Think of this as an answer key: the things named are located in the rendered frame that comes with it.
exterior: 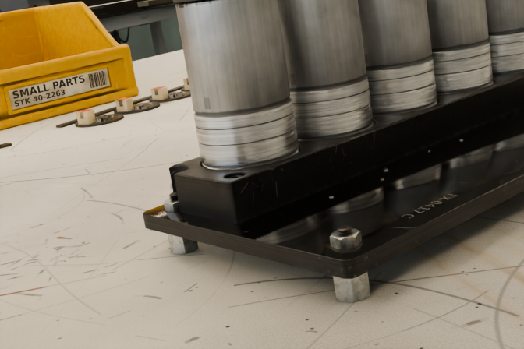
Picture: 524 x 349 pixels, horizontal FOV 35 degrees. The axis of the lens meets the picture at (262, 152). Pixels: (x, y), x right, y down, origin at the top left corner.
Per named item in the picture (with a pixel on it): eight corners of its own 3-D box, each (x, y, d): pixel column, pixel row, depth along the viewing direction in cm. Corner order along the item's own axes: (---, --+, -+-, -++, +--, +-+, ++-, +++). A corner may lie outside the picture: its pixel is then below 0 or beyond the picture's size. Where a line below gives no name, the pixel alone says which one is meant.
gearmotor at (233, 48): (323, 181, 21) (295, -26, 20) (250, 209, 20) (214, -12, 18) (260, 172, 23) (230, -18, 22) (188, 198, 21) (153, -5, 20)
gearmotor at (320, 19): (395, 152, 23) (373, -40, 22) (333, 177, 21) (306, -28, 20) (331, 146, 25) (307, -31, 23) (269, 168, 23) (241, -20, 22)
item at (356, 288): (502, 111, 31) (500, 81, 31) (705, 119, 26) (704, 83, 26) (146, 254, 21) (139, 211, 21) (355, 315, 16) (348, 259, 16)
